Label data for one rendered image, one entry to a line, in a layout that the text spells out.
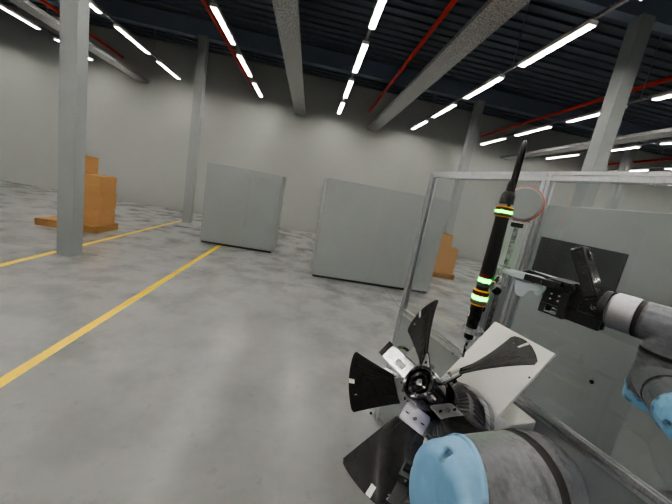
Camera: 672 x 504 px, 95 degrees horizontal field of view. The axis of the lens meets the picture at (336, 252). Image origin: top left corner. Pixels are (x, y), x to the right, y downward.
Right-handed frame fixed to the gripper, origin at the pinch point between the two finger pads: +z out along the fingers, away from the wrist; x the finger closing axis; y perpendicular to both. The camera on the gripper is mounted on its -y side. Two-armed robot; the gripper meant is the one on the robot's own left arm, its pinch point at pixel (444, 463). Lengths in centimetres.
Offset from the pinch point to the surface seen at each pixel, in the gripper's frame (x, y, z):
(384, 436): 10.5, 19.8, 12.5
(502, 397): 1.3, -10.1, 45.7
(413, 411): 4.0, 14.0, 21.0
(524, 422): 24, -20, 75
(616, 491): 32, -50, 67
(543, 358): -13, -21, 55
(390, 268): 52, 224, 542
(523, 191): -75, -5, 90
